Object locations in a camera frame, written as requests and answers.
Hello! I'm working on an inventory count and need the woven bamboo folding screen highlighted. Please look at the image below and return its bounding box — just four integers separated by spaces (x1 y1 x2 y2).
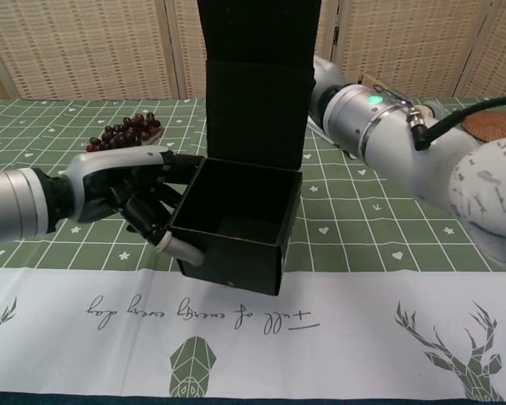
0 0 506 102

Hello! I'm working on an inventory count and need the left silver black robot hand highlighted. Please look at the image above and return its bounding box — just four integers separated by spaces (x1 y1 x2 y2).
62 145 207 267

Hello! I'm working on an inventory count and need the round brown woven coaster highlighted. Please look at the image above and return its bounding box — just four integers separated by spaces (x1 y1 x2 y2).
461 110 506 143

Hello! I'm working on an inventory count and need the white folding stand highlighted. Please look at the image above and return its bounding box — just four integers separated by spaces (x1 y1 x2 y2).
305 116 358 161

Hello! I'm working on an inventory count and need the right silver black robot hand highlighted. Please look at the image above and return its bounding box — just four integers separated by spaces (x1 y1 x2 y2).
311 54 346 101

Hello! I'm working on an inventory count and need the dark red grape bunch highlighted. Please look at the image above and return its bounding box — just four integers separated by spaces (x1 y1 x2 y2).
85 111 164 153

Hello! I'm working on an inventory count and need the black cardboard box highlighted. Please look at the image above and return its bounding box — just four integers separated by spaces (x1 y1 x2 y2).
164 0 324 297

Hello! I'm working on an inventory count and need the green grid tablecloth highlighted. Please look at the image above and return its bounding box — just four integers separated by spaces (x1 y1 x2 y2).
0 94 506 400

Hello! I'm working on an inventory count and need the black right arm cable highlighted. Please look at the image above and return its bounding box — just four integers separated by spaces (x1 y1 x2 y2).
411 95 506 152

